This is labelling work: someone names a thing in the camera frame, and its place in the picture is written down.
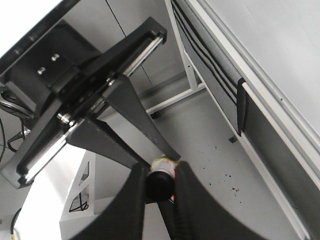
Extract white marker with black tip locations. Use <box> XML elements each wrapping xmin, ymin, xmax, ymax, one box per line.
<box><xmin>145</xmin><ymin>155</ymin><xmax>178</xmax><ymax>202</ymax></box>

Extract white horizontal rail bar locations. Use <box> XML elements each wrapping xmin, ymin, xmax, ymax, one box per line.
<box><xmin>241</xmin><ymin>81</ymin><xmax>312</xmax><ymax>240</ymax></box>

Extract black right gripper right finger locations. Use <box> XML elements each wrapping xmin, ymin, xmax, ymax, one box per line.
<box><xmin>174</xmin><ymin>161</ymin><xmax>264</xmax><ymax>240</ymax></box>

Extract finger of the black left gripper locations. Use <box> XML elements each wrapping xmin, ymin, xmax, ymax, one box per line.
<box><xmin>66</xmin><ymin>118</ymin><xmax>150</xmax><ymax>169</ymax></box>
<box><xmin>102</xmin><ymin>74</ymin><xmax>181</xmax><ymax>160</ymax></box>

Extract white slotted stand base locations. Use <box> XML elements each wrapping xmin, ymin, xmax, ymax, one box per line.
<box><xmin>59</xmin><ymin>151</ymin><xmax>96</xmax><ymax>240</ymax></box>

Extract white whiteboard with aluminium frame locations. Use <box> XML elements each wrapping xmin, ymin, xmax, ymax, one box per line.
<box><xmin>191</xmin><ymin>0</ymin><xmax>320</xmax><ymax>149</ymax></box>

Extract black cable bundle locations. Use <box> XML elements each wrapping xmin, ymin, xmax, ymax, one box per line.
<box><xmin>169</xmin><ymin>0</ymin><xmax>247</xmax><ymax>137</ymax></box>

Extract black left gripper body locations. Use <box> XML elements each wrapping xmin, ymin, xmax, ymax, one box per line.
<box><xmin>0</xmin><ymin>18</ymin><xmax>167</xmax><ymax>189</ymax></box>

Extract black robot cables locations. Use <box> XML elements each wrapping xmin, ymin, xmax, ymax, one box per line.
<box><xmin>0</xmin><ymin>84</ymin><xmax>35</xmax><ymax>161</ymax></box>

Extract white metal table frame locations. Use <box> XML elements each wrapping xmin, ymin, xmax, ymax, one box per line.
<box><xmin>147</xmin><ymin>0</ymin><xmax>311</xmax><ymax>240</ymax></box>

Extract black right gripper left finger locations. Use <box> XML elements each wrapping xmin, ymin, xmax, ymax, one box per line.
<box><xmin>72</xmin><ymin>163</ymin><xmax>148</xmax><ymax>240</ymax></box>

